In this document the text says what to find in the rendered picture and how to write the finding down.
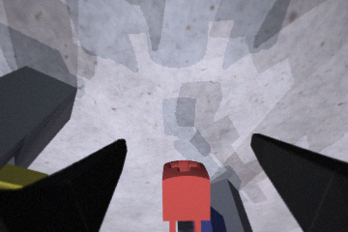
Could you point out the yellow square bar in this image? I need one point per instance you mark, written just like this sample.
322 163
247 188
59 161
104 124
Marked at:
33 108

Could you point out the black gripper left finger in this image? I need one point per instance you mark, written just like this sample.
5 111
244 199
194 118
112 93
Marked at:
73 199

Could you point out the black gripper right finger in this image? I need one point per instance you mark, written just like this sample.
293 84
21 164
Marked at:
314 187

